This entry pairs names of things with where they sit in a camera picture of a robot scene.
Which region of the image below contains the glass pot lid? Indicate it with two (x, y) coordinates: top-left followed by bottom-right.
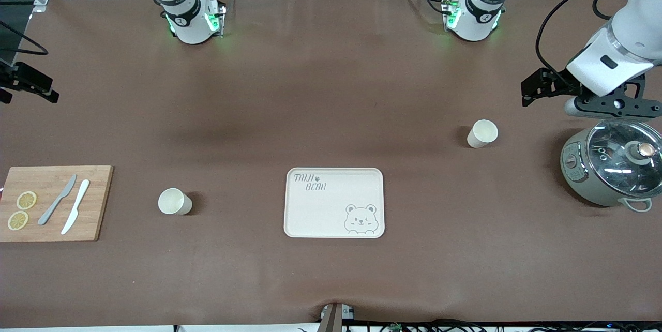
(586, 119), (662, 199)

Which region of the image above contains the wooden cutting board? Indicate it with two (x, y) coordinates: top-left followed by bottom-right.
(0, 165), (114, 242)

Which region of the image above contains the white plastic knife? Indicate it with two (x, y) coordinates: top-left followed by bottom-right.
(61, 179), (90, 235)

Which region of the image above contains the beige bear print tray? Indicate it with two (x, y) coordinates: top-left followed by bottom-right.
(283, 168), (385, 239)

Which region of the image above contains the brown table cover sheet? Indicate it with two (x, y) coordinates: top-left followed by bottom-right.
(0, 0), (662, 328)

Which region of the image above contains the white IKEA cup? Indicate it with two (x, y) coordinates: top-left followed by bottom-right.
(467, 119), (499, 148)
(158, 188), (193, 216)

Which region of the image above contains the grey electric cooking pot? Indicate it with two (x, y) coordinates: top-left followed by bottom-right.
(560, 117), (662, 213)

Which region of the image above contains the grey plastic knife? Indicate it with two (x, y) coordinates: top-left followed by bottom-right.
(38, 174), (78, 226)

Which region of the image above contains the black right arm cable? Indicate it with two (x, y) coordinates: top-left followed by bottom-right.
(0, 21), (48, 56)

